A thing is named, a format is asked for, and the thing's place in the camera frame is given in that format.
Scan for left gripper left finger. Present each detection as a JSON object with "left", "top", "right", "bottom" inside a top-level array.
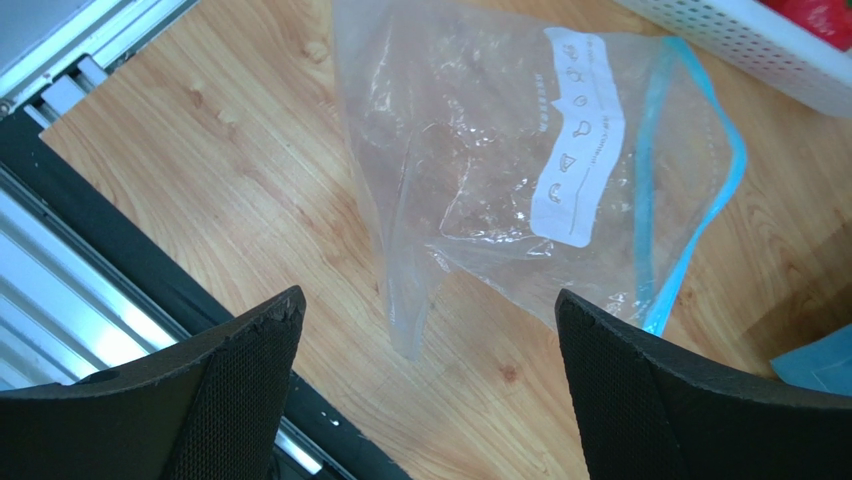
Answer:
[{"left": 1, "top": 286, "right": 306, "bottom": 479}]

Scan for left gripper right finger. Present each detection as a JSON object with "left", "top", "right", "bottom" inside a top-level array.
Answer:
[{"left": 555, "top": 290, "right": 851, "bottom": 479}]

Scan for clear zip top bag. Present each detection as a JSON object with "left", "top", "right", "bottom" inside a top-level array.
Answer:
[{"left": 332, "top": 1, "right": 746, "bottom": 359}]

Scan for red fake apple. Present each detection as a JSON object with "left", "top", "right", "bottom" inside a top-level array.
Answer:
[{"left": 764, "top": 0, "right": 851, "bottom": 51}]

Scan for plaid pillow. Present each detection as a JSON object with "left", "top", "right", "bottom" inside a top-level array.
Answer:
[{"left": 771, "top": 325, "right": 851, "bottom": 396}]

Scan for white plastic basket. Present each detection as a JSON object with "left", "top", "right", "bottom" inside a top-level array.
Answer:
[{"left": 620, "top": 0, "right": 851, "bottom": 119}]

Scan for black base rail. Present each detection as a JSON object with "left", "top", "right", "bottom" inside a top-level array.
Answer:
[{"left": 1, "top": 113, "right": 409, "bottom": 479}]

